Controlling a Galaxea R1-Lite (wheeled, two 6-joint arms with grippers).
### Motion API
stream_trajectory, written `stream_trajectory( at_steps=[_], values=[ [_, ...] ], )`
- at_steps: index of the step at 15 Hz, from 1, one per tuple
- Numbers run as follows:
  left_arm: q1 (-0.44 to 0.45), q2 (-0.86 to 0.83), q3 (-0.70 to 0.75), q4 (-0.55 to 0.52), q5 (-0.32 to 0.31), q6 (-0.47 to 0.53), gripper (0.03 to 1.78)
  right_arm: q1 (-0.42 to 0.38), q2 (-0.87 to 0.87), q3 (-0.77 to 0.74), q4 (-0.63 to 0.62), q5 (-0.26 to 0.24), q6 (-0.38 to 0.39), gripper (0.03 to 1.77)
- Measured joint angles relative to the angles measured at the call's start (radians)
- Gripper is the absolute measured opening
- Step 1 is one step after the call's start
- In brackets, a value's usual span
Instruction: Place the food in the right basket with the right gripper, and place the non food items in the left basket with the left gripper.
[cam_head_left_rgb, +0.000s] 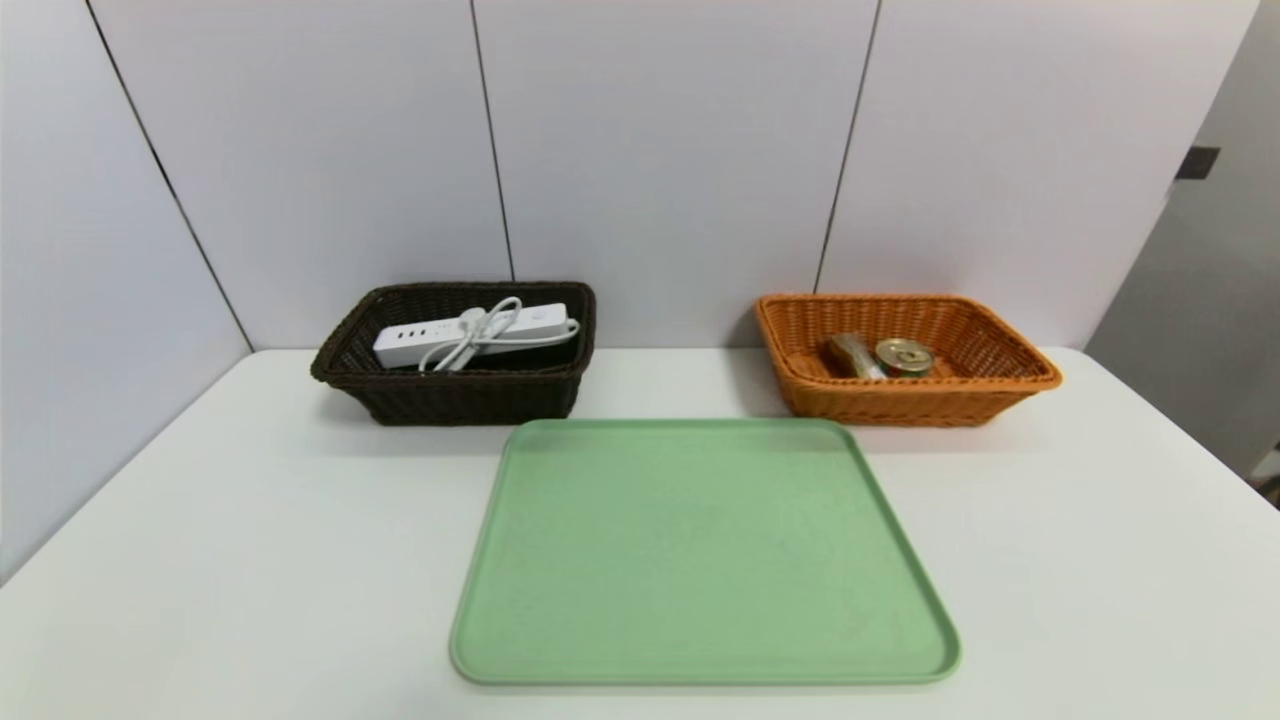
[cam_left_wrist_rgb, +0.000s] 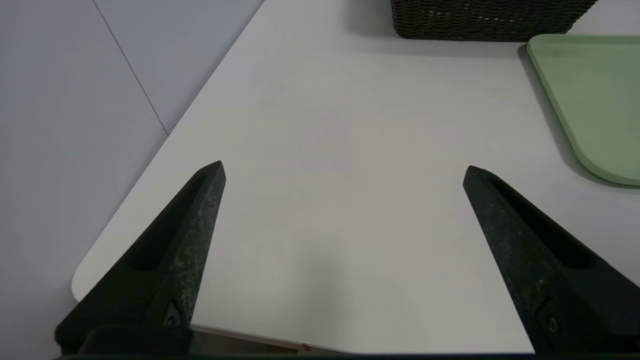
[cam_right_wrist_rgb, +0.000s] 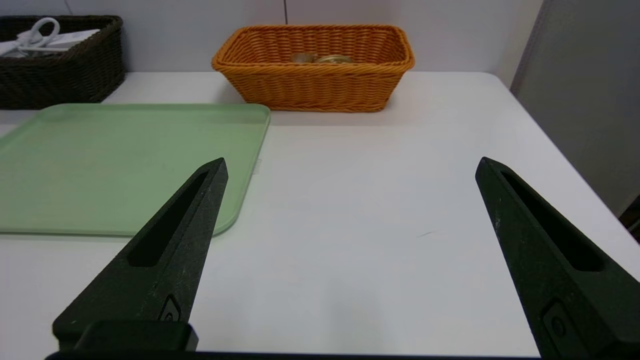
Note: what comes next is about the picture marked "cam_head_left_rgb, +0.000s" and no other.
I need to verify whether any orange wicker basket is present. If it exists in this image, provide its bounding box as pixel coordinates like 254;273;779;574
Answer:
755;292;1064;428

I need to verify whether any tin can with gold lid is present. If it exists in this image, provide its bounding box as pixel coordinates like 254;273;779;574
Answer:
875;338;936;379

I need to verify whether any chocolate pack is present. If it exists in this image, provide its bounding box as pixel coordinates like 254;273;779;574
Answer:
826;331;889;381

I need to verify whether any white power strip with cord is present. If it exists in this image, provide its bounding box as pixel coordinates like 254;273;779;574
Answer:
372;296;581;374

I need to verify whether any green plastic tray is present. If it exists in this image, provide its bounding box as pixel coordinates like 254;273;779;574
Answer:
449;417;964;689

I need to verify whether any dark brown wicker basket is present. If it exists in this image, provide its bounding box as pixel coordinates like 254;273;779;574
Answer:
311;281;599;427

